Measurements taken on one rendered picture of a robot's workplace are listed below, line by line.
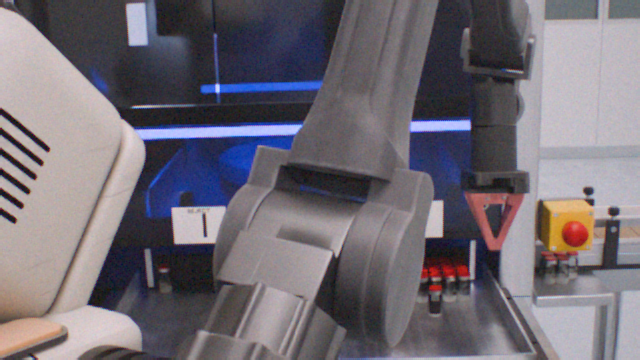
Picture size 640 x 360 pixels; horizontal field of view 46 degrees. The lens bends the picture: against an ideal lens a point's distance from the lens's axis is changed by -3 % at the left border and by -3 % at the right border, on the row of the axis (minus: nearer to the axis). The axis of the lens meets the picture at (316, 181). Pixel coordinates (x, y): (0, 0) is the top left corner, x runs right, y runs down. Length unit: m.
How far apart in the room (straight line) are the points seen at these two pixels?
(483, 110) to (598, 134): 5.31
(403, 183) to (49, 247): 0.19
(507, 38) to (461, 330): 0.47
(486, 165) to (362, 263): 0.57
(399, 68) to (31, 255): 0.23
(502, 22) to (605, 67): 5.31
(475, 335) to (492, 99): 0.38
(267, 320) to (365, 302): 0.06
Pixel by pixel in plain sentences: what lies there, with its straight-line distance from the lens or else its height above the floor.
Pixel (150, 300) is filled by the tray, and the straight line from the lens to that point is 1.33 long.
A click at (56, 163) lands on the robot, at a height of 1.30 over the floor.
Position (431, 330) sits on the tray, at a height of 0.88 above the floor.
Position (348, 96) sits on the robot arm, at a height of 1.33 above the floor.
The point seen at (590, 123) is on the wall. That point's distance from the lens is 6.21.
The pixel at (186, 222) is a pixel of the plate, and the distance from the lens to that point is 1.24.
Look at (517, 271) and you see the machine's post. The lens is 1.29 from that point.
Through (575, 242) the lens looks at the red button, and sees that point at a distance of 1.26.
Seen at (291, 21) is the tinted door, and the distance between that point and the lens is 1.18.
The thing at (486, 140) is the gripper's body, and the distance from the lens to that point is 0.95.
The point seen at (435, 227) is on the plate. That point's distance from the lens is 1.24.
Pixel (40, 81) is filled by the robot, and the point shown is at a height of 1.35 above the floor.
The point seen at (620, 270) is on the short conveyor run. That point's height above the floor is 0.88.
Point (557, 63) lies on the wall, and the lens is 6.06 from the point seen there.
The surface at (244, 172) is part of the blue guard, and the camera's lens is 1.21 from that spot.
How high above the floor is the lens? 1.39
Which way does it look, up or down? 15 degrees down
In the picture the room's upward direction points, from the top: 2 degrees counter-clockwise
